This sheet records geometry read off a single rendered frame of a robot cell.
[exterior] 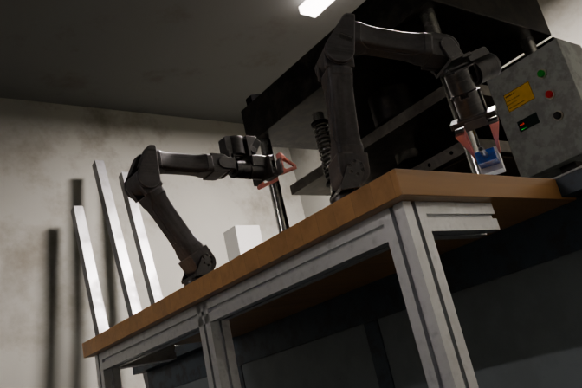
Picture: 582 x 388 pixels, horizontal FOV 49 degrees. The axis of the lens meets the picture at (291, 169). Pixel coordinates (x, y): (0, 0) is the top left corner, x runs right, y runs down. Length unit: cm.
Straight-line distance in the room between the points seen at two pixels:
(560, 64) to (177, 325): 154
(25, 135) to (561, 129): 342
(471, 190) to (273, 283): 38
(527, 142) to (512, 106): 15
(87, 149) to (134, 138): 39
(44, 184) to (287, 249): 355
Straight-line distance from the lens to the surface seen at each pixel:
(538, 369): 136
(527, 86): 242
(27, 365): 418
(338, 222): 98
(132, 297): 398
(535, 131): 238
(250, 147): 195
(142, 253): 420
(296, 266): 109
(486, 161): 145
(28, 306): 425
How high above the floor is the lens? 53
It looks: 19 degrees up
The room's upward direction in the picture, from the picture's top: 13 degrees counter-clockwise
